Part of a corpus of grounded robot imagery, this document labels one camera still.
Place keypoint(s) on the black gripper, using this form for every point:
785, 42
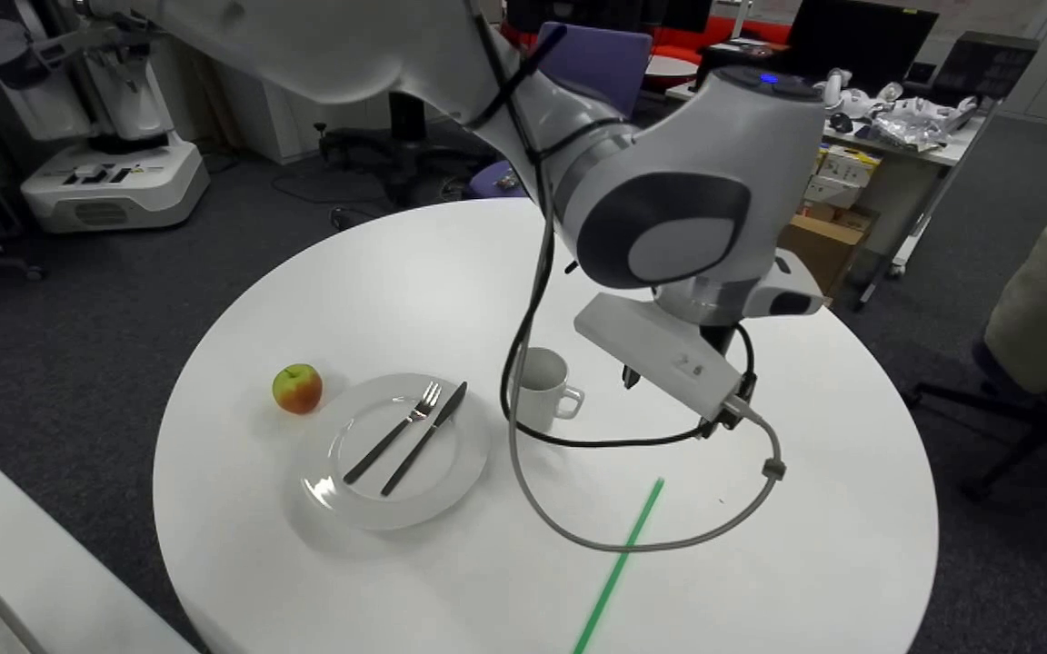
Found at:
726, 311

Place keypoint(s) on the green straw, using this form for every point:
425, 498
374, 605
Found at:
618, 563

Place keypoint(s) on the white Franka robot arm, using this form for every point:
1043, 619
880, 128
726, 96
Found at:
671, 157

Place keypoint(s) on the white mug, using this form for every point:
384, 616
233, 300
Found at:
540, 395

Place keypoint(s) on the brown cardboard box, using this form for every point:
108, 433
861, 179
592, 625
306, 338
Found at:
826, 247

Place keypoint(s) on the clear glass plate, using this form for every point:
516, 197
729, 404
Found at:
409, 483

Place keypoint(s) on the white bagged packages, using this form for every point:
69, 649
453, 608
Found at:
844, 179

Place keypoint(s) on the purple office chair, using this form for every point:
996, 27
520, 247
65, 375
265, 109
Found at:
614, 67

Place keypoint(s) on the grey office desk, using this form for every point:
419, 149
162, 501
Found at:
898, 184

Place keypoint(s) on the green red apple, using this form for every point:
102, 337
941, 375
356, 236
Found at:
299, 391

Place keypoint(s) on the white plastic bag clutter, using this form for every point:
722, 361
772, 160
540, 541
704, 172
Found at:
907, 114

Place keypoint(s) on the black office chair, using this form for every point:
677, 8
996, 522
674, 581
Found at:
1032, 418

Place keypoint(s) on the large black monitor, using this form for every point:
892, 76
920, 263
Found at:
860, 42

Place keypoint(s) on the small black monitor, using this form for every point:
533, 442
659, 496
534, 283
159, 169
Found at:
983, 71

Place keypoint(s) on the white robot stand plate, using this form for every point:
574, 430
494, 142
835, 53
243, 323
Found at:
37, 568

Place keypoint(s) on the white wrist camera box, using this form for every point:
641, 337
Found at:
671, 357

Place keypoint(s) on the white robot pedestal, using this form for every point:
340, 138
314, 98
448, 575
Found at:
110, 169

